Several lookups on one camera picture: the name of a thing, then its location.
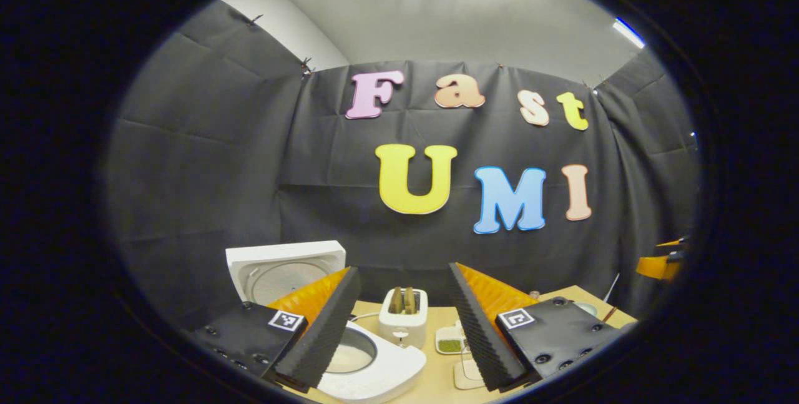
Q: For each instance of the black binder clip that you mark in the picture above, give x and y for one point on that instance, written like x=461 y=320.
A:
x=254 y=19
x=306 y=67

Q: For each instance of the pale green plate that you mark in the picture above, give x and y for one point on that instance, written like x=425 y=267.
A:
x=585 y=308

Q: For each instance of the white divided bean tray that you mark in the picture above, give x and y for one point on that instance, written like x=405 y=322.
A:
x=449 y=344

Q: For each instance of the black backdrop cloth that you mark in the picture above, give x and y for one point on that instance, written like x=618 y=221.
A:
x=206 y=173

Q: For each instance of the brown bread slice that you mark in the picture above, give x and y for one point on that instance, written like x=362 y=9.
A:
x=396 y=301
x=409 y=301

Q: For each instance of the clear plastic rice container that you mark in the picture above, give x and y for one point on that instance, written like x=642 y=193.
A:
x=468 y=376

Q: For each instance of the white toaster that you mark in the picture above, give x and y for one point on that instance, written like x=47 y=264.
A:
x=402 y=329

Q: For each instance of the white rice cooker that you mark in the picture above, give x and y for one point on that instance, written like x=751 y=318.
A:
x=387 y=369

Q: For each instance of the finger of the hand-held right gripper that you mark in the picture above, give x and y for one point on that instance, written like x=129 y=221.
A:
x=655 y=268
x=673 y=245

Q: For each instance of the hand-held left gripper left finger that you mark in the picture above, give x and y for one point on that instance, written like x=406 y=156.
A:
x=324 y=335

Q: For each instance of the ceiling light panel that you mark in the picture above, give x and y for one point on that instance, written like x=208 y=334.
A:
x=629 y=32

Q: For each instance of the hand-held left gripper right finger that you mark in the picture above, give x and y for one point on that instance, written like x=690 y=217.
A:
x=480 y=335

